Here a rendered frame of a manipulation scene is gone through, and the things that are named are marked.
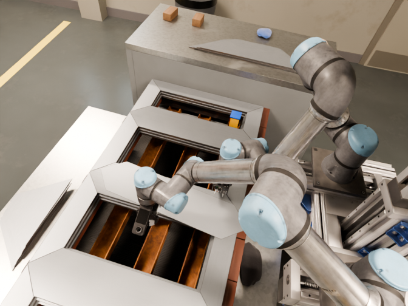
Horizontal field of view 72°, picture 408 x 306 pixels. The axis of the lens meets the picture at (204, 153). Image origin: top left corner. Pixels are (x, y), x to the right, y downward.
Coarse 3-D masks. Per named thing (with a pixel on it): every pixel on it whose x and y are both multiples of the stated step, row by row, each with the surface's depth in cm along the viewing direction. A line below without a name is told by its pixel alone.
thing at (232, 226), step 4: (232, 212) 126; (236, 212) 126; (232, 216) 125; (236, 216) 125; (228, 220) 123; (232, 220) 123; (236, 220) 124; (228, 224) 122; (232, 224) 122; (236, 224) 123; (228, 228) 121; (232, 228) 121; (236, 228) 121; (224, 232) 120; (228, 232) 120; (232, 232) 120; (236, 232) 120; (224, 236) 119; (228, 236) 119
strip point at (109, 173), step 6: (126, 162) 138; (102, 168) 135; (108, 168) 135; (114, 168) 135; (120, 168) 135; (102, 174) 132; (108, 174) 133; (114, 174) 133; (108, 180) 131; (108, 186) 129
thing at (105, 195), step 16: (160, 96) 176; (176, 96) 175; (224, 112) 172; (144, 128) 154; (240, 128) 164; (128, 144) 147; (192, 144) 152; (96, 176) 132; (208, 192) 132; (128, 208) 127; (80, 224) 118; (96, 256) 112; (208, 256) 114; (144, 272) 109; (192, 288) 107; (32, 304) 98; (48, 304) 100
